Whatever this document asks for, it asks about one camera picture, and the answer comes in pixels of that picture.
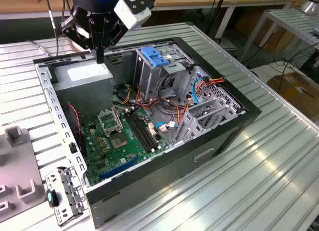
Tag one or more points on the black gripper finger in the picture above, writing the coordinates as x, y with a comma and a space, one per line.
68, 29
117, 32

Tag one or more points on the metal disk bay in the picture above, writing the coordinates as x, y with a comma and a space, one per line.
230, 110

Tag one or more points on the blue drive cage latch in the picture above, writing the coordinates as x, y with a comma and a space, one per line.
154, 57

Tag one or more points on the metal optical drive cage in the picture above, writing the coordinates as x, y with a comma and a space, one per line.
149, 78

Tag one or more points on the wooden desk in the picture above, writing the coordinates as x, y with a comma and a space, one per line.
174, 0

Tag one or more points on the grey power supply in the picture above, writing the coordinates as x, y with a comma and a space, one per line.
82, 96

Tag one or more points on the black RAM slot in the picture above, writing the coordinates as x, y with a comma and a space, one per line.
144, 131
137, 131
140, 131
147, 131

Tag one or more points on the CPU socket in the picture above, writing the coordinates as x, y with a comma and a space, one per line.
119, 142

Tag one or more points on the black case side latch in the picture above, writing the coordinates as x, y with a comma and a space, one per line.
73, 148

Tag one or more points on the green motherboard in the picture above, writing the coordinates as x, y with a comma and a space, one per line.
129, 153

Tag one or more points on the blue expansion slot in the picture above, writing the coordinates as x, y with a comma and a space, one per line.
117, 169

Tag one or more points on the grey parts rack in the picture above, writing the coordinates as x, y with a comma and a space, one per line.
15, 163

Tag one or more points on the black PC case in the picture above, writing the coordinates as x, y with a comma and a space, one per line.
162, 176

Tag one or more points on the brown cardboard boxes stacked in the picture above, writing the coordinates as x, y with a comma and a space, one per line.
271, 39

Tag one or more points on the black latch blue tab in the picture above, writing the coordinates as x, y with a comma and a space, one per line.
49, 197

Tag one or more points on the metal slat side table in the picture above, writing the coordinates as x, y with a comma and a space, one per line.
294, 22

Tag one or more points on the brown cardboard box labelled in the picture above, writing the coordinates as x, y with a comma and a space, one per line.
286, 91

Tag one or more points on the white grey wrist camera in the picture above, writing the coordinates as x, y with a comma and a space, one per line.
129, 11

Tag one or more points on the metal slot cover bracket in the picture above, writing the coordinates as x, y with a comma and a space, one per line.
74, 198

